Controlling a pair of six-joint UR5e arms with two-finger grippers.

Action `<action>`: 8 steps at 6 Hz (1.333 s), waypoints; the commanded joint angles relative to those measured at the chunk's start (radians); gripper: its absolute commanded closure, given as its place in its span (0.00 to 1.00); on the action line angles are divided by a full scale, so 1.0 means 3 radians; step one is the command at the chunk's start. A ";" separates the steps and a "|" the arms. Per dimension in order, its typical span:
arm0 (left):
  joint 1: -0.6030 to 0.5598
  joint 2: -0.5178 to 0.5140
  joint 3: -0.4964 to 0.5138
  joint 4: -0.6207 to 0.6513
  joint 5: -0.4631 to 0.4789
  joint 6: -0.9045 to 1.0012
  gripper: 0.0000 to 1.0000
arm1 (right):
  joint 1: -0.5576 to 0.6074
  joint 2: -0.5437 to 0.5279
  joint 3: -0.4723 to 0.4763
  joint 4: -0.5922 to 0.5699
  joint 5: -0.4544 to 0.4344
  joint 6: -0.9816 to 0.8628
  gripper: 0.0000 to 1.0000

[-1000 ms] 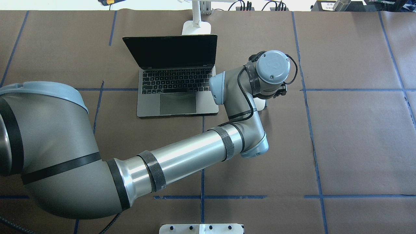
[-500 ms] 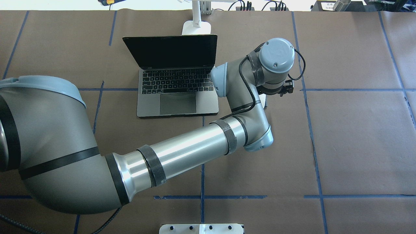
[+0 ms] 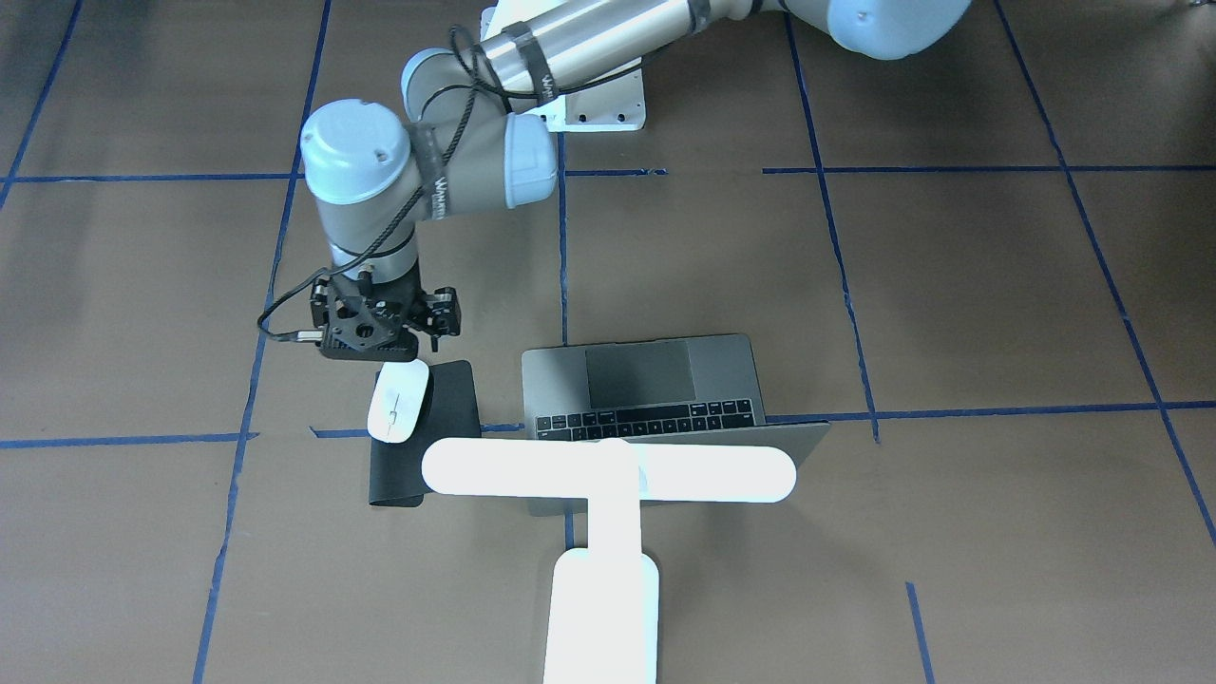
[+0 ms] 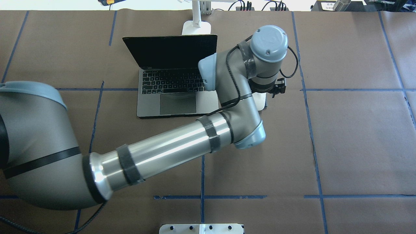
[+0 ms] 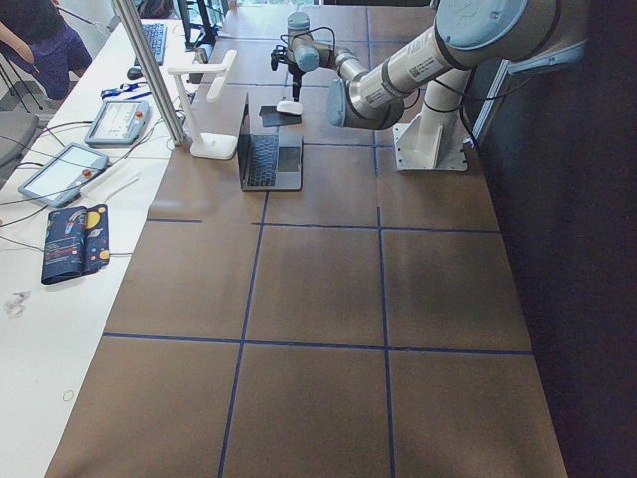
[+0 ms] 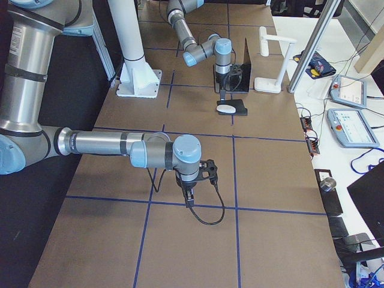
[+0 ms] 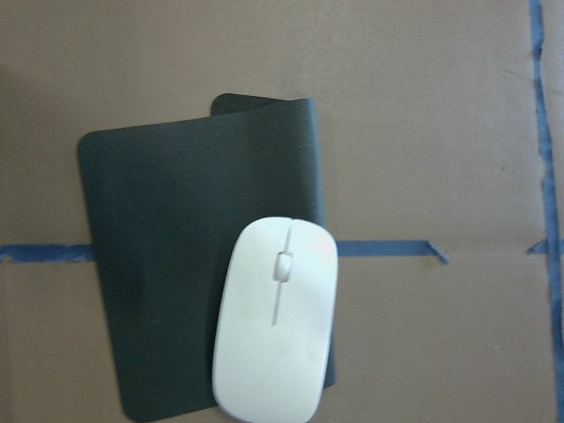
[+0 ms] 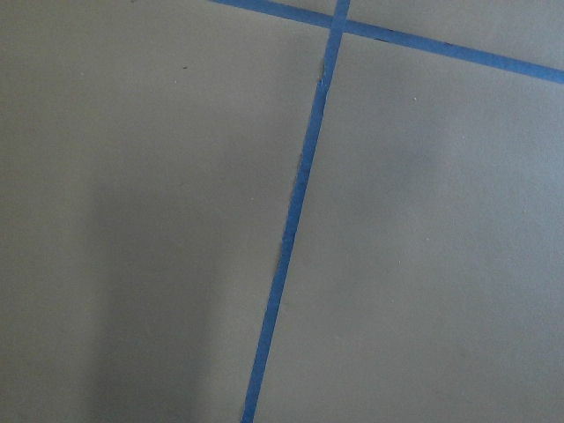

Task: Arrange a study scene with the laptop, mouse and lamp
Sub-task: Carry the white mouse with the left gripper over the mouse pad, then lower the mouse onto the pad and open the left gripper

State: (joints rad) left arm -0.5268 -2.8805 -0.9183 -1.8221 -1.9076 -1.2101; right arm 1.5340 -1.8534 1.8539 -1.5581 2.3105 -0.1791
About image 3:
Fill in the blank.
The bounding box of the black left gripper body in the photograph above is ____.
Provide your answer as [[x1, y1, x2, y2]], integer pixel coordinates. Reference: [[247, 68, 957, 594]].
[[308, 265, 462, 363]]

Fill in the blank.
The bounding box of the white computer mouse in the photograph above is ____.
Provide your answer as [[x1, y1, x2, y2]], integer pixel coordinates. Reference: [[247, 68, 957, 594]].
[[368, 359, 430, 445]]

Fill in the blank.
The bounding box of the black mouse pad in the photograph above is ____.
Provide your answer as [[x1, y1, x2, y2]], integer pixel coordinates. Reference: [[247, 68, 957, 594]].
[[368, 360, 482, 508]]

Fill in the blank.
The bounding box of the grey laptop computer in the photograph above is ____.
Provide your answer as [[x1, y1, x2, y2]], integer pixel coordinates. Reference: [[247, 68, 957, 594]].
[[520, 333, 832, 467]]

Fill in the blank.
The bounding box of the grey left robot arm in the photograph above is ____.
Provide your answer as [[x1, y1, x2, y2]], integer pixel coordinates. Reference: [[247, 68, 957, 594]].
[[257, 1, 968, 361]]

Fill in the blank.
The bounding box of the white desk lamp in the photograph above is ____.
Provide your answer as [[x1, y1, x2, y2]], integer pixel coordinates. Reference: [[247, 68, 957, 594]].
[[422, 438, 796, 683]]

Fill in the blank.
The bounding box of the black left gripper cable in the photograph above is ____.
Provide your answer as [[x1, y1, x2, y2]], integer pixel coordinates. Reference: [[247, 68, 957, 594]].
[[257, 24, 514, 344]]

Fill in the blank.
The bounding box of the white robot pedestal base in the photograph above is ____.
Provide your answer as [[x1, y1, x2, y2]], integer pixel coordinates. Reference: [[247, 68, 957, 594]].
[[482, 1, 646, 133]]

